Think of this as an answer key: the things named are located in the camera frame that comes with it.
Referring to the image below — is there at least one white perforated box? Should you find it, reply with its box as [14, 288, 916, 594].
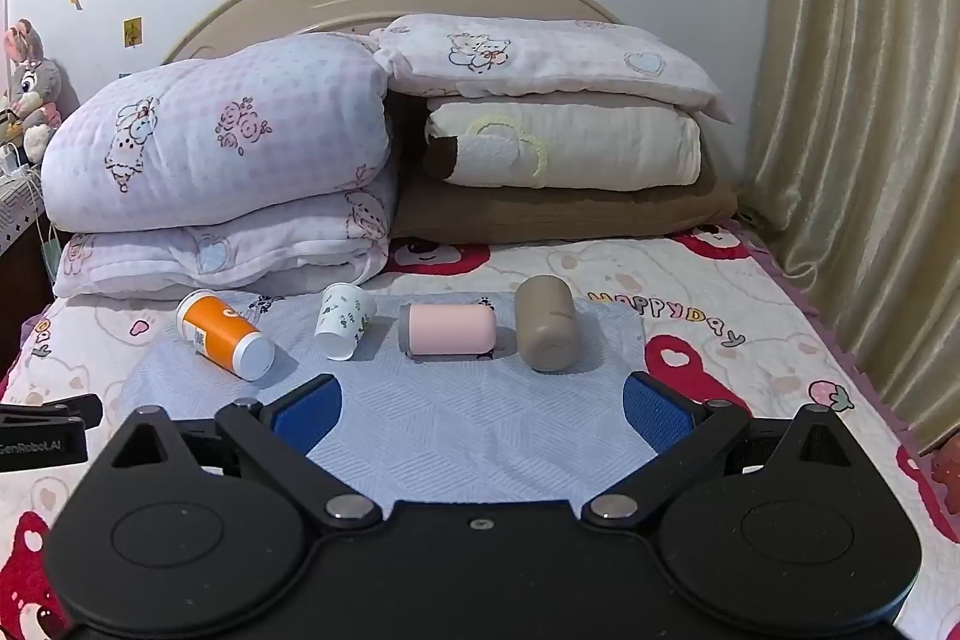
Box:
[0, 160, 50, 253]

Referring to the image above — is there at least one pink checked folded quilt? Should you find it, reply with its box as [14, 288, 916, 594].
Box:
[41, 32, 400, 301]

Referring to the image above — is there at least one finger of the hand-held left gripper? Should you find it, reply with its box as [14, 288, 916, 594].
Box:
[0, 393, 104, 436]

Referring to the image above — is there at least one white folded blanket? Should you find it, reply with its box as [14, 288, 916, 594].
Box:
[424, 98, 704, 190]

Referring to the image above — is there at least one brown folded blanket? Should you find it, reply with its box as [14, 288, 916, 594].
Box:
[390, 92, 740, 243]

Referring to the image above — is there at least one beige curtain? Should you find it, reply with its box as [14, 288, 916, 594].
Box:
[739, 0, 960, 455]

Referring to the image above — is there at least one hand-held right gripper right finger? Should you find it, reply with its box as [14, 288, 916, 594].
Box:
[580, 372, 857, 527]

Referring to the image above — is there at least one light blue mat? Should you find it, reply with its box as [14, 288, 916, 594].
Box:
[120, 291, 647, 507]

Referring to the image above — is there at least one bear-print bed sheet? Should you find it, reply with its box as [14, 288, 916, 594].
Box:
[0, 220, 960, 640]

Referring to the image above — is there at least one pink cup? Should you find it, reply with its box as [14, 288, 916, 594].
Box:
[398, 302, 498, 358]

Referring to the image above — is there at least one orange paper cup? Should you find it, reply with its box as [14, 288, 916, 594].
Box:
[175, 289, 276, 383]

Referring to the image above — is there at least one taupe cup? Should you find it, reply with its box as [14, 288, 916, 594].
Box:
[514, 275, 578, 374]

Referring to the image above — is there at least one green face mask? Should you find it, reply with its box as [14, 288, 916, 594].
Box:
[39, 224, 63, 282]

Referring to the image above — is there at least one white bear print pillow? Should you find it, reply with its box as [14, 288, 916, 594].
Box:
[371, 14, 733, 124]

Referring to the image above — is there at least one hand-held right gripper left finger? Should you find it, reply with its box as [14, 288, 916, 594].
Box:
[112, 374, 385, 533]

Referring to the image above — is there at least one grey rabbit plush toy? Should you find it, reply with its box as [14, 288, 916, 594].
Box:
[0, 17, 63, 163]

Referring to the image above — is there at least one white leaf-print paper cup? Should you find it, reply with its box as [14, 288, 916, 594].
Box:
[313, 282, 377, 362]

